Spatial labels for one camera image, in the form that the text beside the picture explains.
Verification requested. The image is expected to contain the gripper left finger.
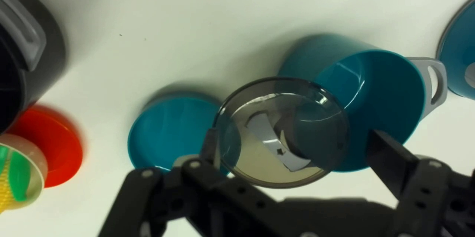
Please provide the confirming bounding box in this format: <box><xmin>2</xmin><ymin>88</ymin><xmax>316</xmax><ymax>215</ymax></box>
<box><xmin>98</xmin><ymin>129</ymin><xmax>284</xmax><ymax>237</ymax></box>

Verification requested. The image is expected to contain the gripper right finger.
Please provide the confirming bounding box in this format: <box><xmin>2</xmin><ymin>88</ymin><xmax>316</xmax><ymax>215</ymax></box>
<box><xmin>365</xmin><ymin>130</ymin><xmax>475</xmax><ymax>237</ymax></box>

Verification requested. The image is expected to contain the teal green round plate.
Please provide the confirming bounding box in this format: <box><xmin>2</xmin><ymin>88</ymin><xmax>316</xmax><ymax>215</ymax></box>
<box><xmin>127</xmin><ymin>92</ymin><xmax>231</xmax><ymax>175</ymax></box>

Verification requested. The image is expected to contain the black pot grey handle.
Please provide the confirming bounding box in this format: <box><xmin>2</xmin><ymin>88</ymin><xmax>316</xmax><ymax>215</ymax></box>
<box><xmin>0</xmin><ymin>0</ymin><xmax>67</xmax><ymax>134</ymax></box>

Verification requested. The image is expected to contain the black glass lid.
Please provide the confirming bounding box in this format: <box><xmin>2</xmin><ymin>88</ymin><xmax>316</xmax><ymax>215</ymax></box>
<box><xmin>213</xmin><ymin>77</ymin><xmax>350</xmax><ymax>189</ymax></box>

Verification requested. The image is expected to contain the red round plate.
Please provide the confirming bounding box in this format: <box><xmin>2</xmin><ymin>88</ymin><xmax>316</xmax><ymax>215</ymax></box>
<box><xmin>7</xmin><ymin>104</ymin><xmax>84</xmax><ymax>189</ymax></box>

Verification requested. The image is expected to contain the clear tub of toy vegetables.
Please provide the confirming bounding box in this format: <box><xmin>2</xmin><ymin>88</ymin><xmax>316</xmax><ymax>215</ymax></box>
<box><xmin>0</xmin><ymin>133</ymin><xmax>48</xmax><ymax>214</ymax></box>

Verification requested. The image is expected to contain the teal green pot grey handle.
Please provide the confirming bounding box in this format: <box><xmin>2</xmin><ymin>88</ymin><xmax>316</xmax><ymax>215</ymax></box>
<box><xmin>278</xmin><ymin>33</ymin><xmax>448</xmax><ymax>173</ymax></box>

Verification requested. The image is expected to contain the teal green lid grey knob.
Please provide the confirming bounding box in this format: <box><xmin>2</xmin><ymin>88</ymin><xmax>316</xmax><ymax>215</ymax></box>
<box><xmin>436</xmin><ymin>0</ymin><xmax>475</xmax><ymax>101</ymax></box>

